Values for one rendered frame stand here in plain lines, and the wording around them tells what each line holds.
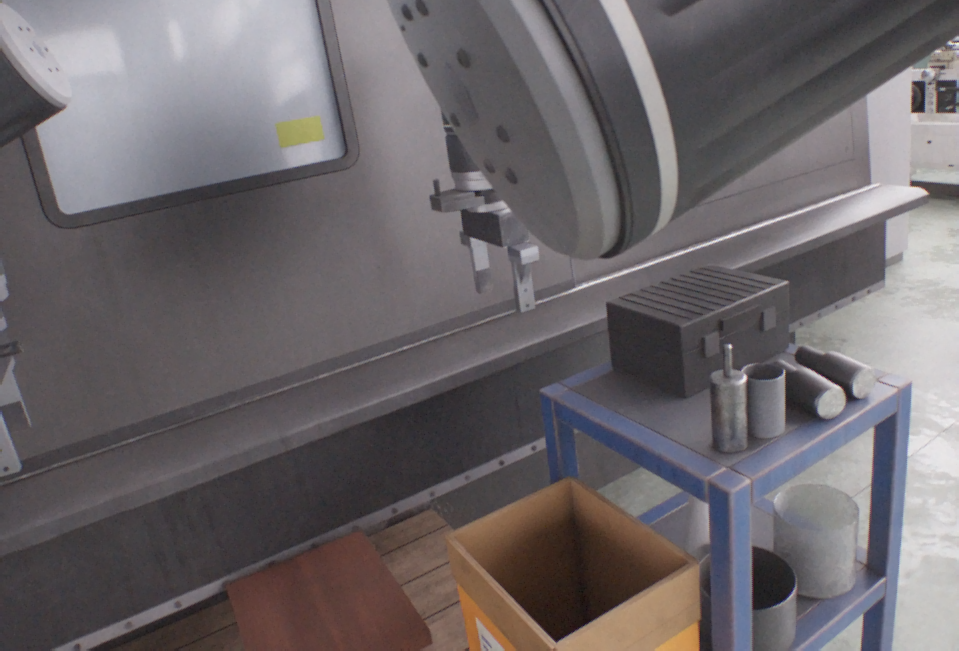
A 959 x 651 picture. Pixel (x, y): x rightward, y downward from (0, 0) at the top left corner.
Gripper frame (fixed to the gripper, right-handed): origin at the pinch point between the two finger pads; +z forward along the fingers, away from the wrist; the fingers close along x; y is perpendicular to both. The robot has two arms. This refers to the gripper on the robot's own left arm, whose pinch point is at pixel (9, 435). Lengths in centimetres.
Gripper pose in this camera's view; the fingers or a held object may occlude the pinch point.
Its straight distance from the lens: 104.5
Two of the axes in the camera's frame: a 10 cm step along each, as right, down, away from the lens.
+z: 1.4, 9.5, 2.9
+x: -4.7, -2.0, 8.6
